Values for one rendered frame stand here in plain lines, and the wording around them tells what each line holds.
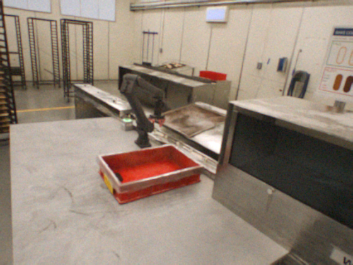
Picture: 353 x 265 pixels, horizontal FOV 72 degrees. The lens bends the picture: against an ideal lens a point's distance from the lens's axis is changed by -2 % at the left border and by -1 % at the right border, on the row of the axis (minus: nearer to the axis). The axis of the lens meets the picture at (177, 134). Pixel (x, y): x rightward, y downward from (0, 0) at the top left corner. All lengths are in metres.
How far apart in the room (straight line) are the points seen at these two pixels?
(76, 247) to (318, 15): 4.98
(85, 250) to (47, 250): 0.12
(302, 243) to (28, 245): 0.96
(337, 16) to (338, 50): 3.22
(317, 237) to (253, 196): 0.26
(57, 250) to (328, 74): 1.79
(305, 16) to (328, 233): 4.66
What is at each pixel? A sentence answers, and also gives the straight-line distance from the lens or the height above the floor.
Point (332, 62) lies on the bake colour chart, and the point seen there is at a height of 1.50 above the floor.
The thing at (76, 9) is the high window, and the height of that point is 2.21.
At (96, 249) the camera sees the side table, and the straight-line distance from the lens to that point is 0.98.
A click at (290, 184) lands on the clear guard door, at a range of 0.99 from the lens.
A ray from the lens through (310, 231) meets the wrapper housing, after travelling 1.03.
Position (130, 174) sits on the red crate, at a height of 0.82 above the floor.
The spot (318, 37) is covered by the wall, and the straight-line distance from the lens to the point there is 5.18.
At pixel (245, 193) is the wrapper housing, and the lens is 1.11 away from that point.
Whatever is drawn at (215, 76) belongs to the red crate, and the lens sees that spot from 5.32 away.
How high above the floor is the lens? 1.51
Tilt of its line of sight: 20 degrees down
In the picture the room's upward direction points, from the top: 6 degrees clockwise
